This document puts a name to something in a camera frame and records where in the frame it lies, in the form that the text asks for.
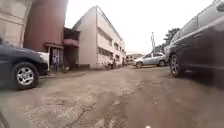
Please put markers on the distant low building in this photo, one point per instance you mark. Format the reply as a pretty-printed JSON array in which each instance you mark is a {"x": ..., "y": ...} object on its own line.
[{"x": 133, "y": 56}]

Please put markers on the beige multi-storey building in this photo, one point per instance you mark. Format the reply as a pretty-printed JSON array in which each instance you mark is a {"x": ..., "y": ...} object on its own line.
[{"x": 88, "y": 40}]

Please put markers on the silver car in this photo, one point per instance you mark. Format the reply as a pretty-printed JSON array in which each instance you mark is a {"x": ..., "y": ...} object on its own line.
[{"x": 150, "y": 60}]

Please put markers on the cracked brown asphalt yard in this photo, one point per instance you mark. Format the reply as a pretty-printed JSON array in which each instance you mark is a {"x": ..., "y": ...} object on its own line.
[{"x": 126, "y": 100}]

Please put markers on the utility pole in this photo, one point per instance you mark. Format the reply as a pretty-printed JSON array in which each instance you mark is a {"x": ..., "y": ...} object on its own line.
[{"x": 153, "y": 41}]

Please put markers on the tree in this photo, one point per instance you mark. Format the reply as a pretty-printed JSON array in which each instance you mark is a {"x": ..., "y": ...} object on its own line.
[{"x": 171, "y": 35}]

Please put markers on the red brick building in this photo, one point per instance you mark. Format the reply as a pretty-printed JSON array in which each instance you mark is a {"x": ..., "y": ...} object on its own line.
[{"x": 46, "y": 23}]

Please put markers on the dark brown SUV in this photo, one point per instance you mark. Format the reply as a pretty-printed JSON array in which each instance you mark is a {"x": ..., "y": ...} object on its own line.
[{"x": 203, "y": 46}]

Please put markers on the dark blue car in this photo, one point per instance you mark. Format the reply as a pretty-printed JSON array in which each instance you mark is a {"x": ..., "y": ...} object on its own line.
[{"x": 13, "y": 60}]

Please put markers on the pale beige building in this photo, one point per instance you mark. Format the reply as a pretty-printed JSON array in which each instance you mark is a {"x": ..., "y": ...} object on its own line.
[{"x": 11, "y": 20}]

